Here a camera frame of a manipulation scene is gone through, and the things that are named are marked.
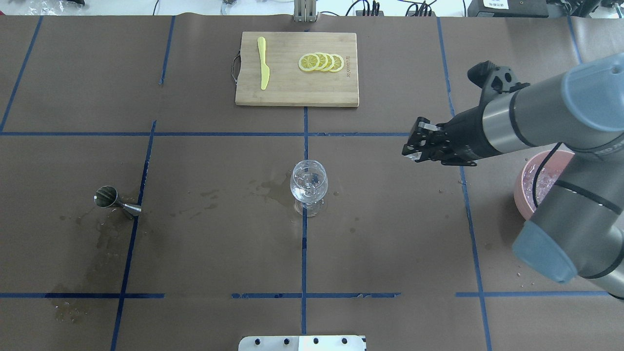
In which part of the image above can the lemon slice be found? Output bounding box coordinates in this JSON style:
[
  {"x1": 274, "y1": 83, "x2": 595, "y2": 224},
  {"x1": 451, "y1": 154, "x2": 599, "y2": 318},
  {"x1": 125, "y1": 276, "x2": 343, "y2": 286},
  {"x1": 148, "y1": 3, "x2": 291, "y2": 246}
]
[
  {"x1": 314, "y1": 53, "x2": 330, "y2": 71},
  {"x1": 329, "y1": 54, "x2": 345, "y2": 73},
  {"x1": 321, "y1": 53, "x2": 335, "y2": 72},
  {"x1": 298, "y1": 53, "x2": 321, "y2": 72}
]

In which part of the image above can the bamboo cutting board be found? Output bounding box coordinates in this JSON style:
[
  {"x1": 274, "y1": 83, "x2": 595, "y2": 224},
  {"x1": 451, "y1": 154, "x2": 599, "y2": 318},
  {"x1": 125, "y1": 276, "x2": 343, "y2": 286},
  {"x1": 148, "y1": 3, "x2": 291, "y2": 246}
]
[{"x1": 235, "y1": 31, "x2": 360, "y2": 108}]

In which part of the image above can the clear ice cubes pile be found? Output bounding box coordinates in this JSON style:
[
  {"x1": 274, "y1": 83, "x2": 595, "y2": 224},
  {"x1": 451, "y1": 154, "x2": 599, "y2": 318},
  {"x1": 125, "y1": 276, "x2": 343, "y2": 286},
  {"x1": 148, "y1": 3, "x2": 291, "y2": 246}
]
[{"x1": 523, "y1": 164, "x2": 561, "y2": 205}]

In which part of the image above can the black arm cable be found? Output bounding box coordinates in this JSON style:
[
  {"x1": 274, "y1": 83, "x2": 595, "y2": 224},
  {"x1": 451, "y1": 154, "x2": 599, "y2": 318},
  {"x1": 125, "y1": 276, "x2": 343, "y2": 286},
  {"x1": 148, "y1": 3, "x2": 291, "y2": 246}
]
[{"x1": 531, "y1": 142, "x2": 562, "y2": 211}]

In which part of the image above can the steel cocktail jigger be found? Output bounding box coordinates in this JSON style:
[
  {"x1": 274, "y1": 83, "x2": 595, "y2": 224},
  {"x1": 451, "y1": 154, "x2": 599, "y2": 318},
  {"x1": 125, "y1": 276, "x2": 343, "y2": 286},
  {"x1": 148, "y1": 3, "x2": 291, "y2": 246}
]
[{"x1": 93, "y1": 186, "x2": 142, "y2": 219}]

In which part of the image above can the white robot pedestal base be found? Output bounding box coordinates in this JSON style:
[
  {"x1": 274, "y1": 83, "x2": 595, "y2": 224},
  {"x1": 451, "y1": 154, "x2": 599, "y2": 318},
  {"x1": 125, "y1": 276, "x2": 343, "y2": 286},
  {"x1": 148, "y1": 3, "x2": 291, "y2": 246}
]
[{"x1": 238, "y1": 334, "x2": 367, "y2": 351}]

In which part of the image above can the yellow plastic knife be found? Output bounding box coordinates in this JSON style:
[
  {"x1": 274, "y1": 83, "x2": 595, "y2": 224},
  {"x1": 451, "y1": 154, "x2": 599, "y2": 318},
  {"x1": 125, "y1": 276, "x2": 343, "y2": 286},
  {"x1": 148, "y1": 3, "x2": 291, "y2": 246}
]
[{"x1": 257, "y1": 37, "x2": 271, "y2": 90}]

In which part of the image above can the pink plastic bowl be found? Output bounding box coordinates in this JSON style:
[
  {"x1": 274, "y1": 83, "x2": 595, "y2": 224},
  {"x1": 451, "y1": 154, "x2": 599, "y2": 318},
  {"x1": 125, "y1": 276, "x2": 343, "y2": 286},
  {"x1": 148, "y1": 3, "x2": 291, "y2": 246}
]
[{"x1": 513, "y1": 150, "x2": 574, "y2": 220}]

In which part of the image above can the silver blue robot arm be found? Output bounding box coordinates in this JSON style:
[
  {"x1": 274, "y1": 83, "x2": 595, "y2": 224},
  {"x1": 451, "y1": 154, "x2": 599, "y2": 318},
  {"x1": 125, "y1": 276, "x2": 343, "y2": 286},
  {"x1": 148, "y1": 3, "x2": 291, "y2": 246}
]
[{"x1": 402, "y1": 53, "x2": 624, "y2": 300}]

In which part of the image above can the clear ice cube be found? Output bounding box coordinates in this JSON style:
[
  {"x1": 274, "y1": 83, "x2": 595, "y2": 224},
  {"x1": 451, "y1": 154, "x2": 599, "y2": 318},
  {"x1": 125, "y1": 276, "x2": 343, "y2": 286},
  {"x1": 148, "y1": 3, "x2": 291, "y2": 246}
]
[{"x1": 404, "y1": 151, "x2": 423, "y2": 162}]

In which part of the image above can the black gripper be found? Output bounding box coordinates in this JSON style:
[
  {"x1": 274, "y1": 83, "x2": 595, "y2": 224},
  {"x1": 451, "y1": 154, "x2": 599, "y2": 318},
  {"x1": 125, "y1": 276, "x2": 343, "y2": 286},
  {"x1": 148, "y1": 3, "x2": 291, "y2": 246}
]
[{"x1": 402, "y1": 107, "x2": 490, "y2": 166}]

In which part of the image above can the clear wine glass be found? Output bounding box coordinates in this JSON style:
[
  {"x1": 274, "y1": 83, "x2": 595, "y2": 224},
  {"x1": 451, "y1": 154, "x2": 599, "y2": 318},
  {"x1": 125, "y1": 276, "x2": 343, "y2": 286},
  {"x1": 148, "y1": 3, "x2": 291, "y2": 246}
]
[{"x1": 290, "y1": 160, "x2": 329, "y2": 218}]

